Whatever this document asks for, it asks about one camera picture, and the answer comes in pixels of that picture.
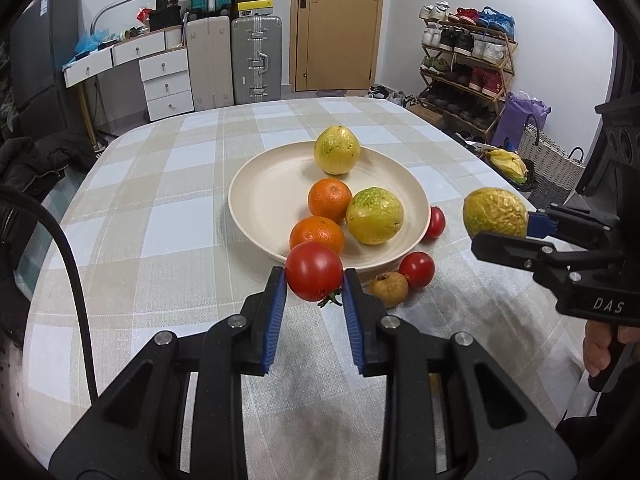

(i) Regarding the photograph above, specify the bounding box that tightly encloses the black bin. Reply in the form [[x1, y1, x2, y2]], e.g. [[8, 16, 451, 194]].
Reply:
[[510, 157, 538, 193]]

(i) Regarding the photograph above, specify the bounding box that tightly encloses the small cardboard box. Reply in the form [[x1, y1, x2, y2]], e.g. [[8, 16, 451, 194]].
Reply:
[[406, 102, 445, 126]]

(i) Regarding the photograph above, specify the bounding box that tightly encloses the yellow and white shoe box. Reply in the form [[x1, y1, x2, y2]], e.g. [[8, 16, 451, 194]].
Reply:
[[236, 0, 275, 18]]

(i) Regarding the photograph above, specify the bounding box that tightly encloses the smooth yellow guava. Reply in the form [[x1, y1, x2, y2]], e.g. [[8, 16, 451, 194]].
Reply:
[[313, 125, 361, 176]]

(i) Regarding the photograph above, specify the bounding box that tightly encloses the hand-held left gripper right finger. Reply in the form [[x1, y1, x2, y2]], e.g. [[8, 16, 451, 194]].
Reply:
[[342, 267, 581, 480]]

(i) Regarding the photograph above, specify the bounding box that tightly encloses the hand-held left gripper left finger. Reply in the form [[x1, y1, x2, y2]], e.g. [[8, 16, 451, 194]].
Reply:
[[47, 266, 288, 480]]

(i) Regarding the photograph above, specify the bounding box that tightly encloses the small brown fruit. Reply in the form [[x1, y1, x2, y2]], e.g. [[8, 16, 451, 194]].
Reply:
[[367, 271, 410, 309]]

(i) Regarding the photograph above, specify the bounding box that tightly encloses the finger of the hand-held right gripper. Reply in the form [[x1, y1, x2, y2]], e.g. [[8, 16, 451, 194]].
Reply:
[[526, 204, 626, 248], [471, 231, 559, 274]]

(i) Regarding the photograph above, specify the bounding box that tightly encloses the wooden shoe rack with shoes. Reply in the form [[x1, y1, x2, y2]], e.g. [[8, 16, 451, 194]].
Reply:
[[419, 2, 516, 131]]

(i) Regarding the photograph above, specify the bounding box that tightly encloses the person's dark clothing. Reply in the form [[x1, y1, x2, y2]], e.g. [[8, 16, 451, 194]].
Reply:
[[555, 402, 640, 480]]

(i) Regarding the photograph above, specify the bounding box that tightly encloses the round red tomato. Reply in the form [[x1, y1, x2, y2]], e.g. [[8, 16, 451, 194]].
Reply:
[[398, 251, 436, 289]]

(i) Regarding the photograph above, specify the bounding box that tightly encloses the wrinkled yellow guava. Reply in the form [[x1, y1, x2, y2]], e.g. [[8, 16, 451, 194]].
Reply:
[[462, 187, 530, 239]]

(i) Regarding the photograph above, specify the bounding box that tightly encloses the woven basket bag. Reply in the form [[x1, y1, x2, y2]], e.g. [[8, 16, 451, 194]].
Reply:
[[517, 122, 587, 191]]

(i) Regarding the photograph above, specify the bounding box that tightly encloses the oblong red tomato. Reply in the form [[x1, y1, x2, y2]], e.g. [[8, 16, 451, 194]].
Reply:
[[422, 205, 447, 240]]

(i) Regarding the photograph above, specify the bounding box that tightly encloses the pile of loose sneakers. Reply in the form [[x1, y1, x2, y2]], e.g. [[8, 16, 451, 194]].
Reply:
[[367, 84, 418, 108]]

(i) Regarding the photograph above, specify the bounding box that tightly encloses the blue plastic bag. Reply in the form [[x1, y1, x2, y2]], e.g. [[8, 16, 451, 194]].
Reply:
[[75, 27, 117, 56]]

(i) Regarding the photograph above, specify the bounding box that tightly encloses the silver suitcase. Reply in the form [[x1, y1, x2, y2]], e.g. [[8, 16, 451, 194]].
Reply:
[[230, 14, 283, 106]]

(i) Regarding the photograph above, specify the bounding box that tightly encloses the wooden door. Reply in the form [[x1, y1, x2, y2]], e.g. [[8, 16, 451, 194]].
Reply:
[[289, 0, 386, 93]]

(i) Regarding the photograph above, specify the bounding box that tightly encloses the black cable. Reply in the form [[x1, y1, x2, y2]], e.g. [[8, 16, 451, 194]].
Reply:
[[0, 186, 99, 403]]

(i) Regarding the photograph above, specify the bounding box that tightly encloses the red tomato with stem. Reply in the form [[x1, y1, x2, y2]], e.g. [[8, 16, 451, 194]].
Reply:
[[285, 241, 346, 308]]

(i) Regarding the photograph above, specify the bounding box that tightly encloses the wooden stick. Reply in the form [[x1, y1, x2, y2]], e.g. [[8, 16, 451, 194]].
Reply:
[[80, 82, 97, 152]]

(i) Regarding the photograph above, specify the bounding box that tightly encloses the black jacket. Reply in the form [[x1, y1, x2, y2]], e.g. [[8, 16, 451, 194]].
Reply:
[[0, 132, 98, 341]]

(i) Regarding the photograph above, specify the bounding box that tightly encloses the yellow plastic bag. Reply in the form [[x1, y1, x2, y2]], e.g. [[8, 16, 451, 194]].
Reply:
[[487, 149, 528, 183]]

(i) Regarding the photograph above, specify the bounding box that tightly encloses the cream plate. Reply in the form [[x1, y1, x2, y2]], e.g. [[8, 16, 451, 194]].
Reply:
[[228, 141, 432, 273]]

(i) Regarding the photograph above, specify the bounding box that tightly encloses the white desk with drawers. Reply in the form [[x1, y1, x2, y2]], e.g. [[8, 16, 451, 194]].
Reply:
[[62, 25, 196, 122]]

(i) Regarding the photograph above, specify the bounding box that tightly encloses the beige suitcase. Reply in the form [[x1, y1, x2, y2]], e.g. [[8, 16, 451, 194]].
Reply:
[[186, 14, 235, 112]]

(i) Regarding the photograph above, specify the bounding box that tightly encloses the orange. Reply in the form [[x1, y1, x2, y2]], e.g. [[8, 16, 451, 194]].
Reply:
[[289, 215, 347, 257], [307, 178, 353, 224]]

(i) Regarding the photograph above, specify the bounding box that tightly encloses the person's right hand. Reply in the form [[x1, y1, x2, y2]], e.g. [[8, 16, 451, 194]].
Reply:
[[582, 320, 640, 377]]

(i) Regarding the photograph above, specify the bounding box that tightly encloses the purple bag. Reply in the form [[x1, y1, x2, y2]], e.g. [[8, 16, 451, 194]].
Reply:
[[491, 91, 552, 151]]

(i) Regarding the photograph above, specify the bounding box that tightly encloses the dark grey fridge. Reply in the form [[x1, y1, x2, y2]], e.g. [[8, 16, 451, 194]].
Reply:
[[9, 0, 96, 136]]

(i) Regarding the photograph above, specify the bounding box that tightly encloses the green speckled guava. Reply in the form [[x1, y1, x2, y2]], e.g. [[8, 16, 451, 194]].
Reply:
[[345, 186, 405, 246]]

